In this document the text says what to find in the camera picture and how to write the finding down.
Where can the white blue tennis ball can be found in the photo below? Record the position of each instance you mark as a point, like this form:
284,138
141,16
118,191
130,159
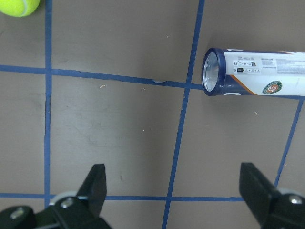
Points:
241,72

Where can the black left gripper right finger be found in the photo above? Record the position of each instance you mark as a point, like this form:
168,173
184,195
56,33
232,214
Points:
272,207

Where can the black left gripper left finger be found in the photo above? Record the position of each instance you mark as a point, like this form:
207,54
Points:
81,209

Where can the tennis ball near left gripper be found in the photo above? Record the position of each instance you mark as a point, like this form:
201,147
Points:
18,8

